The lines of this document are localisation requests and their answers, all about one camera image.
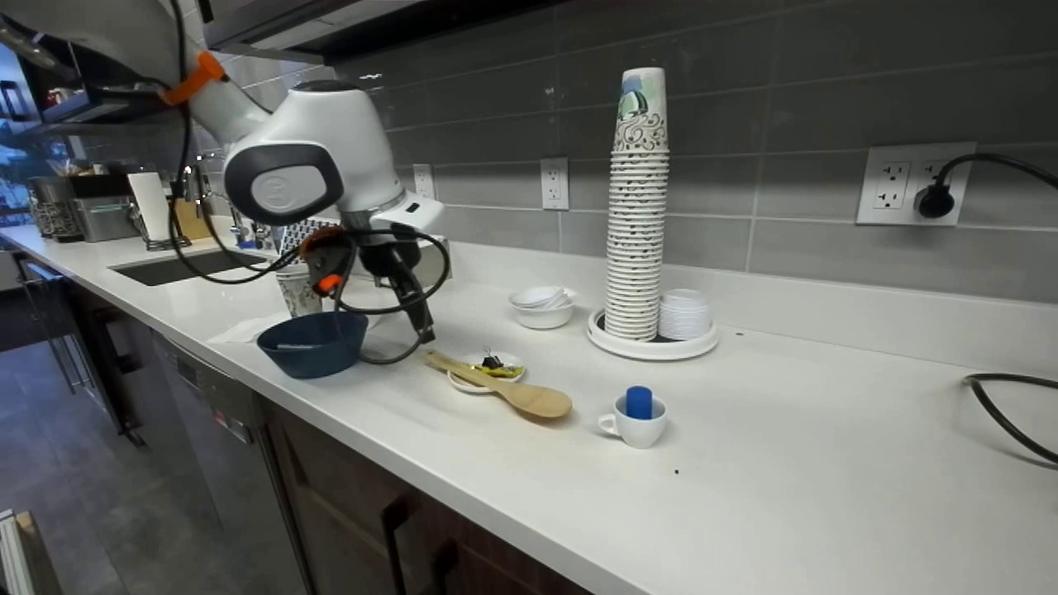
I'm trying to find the blue dotted white container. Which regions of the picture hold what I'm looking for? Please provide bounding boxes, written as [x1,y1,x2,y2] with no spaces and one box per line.
[269,214,335,260]

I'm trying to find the tall paper cup stack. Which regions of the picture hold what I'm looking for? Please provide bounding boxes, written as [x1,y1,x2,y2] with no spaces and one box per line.
[603,63,675,344]

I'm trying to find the dark upper cabinet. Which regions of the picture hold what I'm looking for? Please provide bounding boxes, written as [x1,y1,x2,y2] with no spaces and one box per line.
[202,0,576,63]

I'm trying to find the black wrist camera orange mount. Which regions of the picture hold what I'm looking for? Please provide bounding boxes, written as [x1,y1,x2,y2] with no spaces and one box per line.
[299,225,361,300]

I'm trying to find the white double wall outlet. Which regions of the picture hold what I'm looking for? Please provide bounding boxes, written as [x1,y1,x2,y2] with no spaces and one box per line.
[856,141,979,228]

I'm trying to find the black power plug with cable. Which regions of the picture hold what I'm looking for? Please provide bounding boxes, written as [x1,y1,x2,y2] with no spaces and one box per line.
[909,148,1058,221]

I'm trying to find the silver countertop appliance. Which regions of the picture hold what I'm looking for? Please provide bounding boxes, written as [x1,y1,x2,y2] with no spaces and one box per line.
[31,168,141,244]

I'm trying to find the black cabinet handle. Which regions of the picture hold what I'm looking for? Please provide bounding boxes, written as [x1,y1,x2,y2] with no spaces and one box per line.
[378,493,417,595]
[428,538,463,595]

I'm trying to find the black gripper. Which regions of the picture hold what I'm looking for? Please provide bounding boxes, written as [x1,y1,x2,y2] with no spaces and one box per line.
[349,221,439,346]

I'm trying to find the black kitchen sink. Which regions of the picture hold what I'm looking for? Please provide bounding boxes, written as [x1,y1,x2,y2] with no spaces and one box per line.
[112,247,275,290]

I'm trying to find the stainless steel dishwasher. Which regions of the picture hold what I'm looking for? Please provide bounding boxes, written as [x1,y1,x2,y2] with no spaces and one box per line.
[112,317,312,595]

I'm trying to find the white espresso cup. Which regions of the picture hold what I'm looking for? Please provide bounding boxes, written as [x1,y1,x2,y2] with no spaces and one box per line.
[596,393,673,449]

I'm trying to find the brown wooden cabinet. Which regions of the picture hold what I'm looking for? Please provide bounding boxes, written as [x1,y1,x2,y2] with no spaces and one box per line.
[263,401,589,595]

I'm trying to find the small white plate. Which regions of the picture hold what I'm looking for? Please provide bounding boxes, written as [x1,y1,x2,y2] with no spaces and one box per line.
[442,346,531,395]

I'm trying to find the wooden spoon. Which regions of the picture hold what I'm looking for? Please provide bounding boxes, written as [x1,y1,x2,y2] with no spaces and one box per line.
[419,346,576,424]

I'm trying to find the white round tray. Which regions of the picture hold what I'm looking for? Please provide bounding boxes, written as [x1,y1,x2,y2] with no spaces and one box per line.
[585,305,721,364]

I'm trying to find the dark blue bowl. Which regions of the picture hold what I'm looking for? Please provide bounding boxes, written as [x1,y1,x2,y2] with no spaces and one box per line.
[256,307,373,382]

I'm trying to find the dark wall shelf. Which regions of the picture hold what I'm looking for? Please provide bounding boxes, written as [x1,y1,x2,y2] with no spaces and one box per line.
[0,20,180,134]

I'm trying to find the thick black cable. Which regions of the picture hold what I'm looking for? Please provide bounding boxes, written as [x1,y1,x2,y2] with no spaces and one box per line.
[963,370,1058,468]

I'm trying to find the white flat board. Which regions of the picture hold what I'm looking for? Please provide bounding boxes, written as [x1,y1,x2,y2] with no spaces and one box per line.
[125,168,180,247]

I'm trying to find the wooden block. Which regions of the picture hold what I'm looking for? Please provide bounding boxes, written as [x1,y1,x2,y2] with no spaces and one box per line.
[173,196,218,244]

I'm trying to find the grey metal frame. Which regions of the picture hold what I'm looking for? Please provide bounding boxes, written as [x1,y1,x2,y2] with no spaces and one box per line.
[0,504,62,595]

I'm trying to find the blue cylinder object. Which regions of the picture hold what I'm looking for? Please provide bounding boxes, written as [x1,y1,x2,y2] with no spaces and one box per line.
[621,382,656,424]

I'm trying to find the clear drinking glass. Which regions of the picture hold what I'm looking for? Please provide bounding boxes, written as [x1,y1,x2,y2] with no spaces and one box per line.
[275,256,323,320]

